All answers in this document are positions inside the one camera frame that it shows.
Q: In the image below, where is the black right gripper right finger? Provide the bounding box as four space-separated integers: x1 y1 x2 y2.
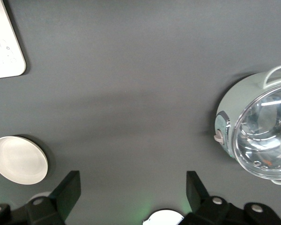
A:
180 170 281 225

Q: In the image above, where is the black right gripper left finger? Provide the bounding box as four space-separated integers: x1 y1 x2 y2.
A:
0 170 81 225

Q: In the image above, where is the round cream plate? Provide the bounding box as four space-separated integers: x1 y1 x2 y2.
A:
0 135 49 186

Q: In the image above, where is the cream rectangular tray with print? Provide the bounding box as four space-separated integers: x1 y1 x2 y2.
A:
0 0 27 80

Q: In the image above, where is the glass pot lid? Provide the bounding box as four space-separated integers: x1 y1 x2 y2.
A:
233 83 281 181

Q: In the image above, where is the pale green electric pot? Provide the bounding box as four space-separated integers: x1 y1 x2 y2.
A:
213 64 281 186

